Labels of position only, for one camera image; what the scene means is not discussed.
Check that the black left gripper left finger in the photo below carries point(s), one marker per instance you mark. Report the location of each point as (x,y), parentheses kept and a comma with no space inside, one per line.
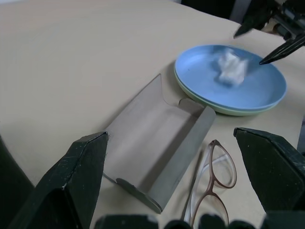
(69,181)

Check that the crumpled white paper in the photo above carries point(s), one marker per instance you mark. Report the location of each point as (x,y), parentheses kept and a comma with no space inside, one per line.
(230,70)

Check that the blue plate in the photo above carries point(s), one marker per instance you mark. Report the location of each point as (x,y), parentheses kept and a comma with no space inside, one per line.
(232,76)

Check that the green plate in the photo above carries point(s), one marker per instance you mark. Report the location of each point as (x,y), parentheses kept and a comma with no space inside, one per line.
(214,108)

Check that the brown-framed glasses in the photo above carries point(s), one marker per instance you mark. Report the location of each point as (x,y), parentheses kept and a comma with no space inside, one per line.
(212,176)

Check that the grey open glasses case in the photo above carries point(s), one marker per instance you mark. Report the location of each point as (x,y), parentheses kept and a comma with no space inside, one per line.
(152,145)

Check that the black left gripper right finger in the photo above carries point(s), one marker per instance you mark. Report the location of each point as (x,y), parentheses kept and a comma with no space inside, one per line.
(274,171)

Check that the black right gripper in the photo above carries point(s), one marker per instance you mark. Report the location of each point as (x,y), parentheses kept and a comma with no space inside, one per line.
(291,16)

